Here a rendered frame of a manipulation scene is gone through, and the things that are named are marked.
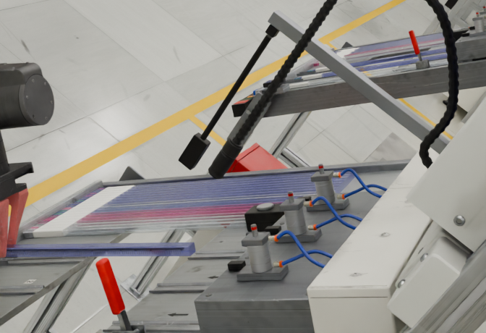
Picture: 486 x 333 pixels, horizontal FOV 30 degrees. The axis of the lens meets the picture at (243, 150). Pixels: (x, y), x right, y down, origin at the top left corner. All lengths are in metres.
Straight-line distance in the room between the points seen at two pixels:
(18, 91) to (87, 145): 2.19
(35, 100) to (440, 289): 0.50
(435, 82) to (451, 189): 1.52
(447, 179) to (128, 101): 2.89
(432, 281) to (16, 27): 3.04
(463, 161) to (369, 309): 0.18
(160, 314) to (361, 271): 0.30
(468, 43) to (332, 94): 0.36
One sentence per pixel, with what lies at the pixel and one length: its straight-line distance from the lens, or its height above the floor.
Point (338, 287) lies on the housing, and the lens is 0.85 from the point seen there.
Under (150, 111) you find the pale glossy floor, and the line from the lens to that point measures 3.59.
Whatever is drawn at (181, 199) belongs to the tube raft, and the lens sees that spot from 1.52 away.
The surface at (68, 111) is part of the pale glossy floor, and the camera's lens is 3.33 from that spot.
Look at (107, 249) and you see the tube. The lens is 1.03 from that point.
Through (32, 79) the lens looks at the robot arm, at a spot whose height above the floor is 1.18.
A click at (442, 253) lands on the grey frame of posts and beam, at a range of 0.75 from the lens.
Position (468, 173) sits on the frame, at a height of 1.44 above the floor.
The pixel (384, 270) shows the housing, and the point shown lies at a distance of 0.87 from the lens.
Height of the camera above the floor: 1.69
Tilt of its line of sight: 27 degrees down
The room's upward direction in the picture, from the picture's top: 34 degrees clockwise
